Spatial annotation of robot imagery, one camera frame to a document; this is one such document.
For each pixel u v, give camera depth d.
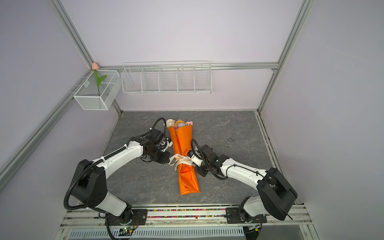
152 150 0.67
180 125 1.05
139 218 0.74
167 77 0.99
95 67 0.90
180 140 0.93
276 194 0.42
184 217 0.75
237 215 0.74
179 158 0.87
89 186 0.43
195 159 0.76
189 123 1.06
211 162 0.65
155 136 0.71
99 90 0.89
